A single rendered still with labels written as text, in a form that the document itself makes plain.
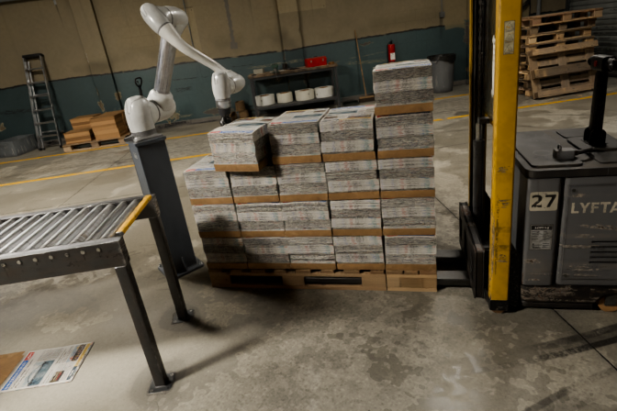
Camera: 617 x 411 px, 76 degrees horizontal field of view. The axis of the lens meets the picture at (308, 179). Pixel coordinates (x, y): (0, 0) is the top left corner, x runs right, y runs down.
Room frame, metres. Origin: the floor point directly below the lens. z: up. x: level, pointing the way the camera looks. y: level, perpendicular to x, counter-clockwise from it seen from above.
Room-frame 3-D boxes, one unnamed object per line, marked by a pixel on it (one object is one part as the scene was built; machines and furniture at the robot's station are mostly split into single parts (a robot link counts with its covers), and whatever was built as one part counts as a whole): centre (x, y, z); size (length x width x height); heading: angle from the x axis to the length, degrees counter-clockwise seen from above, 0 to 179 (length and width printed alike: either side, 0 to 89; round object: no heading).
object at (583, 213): (1.94, -1.34, 0.40); 0.69 x 0.55 x 0.80; 165
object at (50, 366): (1.75, 1.53, 0.00); 0.37 x 0.28 x 0.01; 92
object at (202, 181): (2.33, 0.14, 0.42); 1.17 x 0.39 x 0.83; 75
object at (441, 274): (2.07, -0.36, 0.05); 1.05 x 0.10 x 0.04; 75
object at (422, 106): (2.14, -0.56, 0.63); 0.38 x 0.29 x 0.97; 165
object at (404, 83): (2.14, -0.57, 0.65); 0.39 x 0.30 x 1.29; 165
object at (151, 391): (1.53, 0.85, 0.01); 0.14 x 0.13 x 0.01; 2
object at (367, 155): (2.22, -0.28, 0.86); 0.38 x 0.29 x 0.04; 164
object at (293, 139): (2.30, 0.00, 0.95); 0.38 x 0.29 x 0.23; 163
